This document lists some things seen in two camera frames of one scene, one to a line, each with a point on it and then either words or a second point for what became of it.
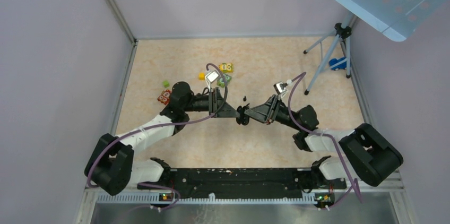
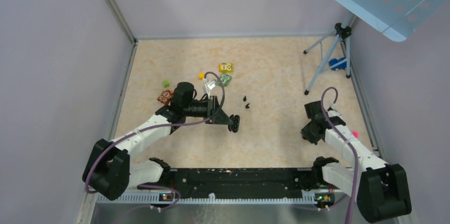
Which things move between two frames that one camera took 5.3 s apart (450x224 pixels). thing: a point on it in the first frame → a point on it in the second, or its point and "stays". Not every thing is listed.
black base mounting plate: [247, 182] stays
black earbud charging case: [243, 119] → [234, 127]
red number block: [164, 97] stays
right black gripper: [267, 112] → [305, 133]
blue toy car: [342, 66] stays
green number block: [221, 81] stays
